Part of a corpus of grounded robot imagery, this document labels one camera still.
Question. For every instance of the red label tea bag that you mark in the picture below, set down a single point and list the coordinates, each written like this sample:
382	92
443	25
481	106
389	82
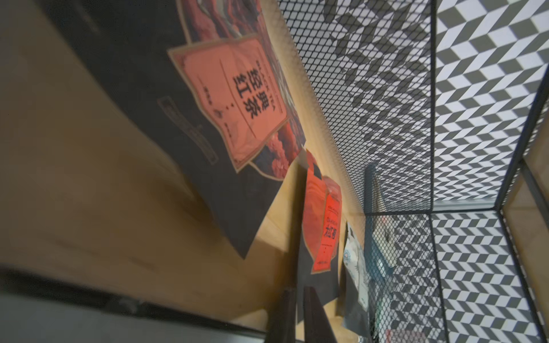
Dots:
202	80

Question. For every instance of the bright red tea bag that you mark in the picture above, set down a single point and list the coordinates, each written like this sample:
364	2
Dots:
319	244

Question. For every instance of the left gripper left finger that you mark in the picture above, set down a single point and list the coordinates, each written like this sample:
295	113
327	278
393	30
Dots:
283	321

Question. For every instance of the grey label tea bag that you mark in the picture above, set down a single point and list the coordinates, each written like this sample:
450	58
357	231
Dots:
356	318

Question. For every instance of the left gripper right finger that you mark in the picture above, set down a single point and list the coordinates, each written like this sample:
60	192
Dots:
317	325

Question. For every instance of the black wire wooden shelf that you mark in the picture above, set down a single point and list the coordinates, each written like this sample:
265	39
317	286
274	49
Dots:
88	198

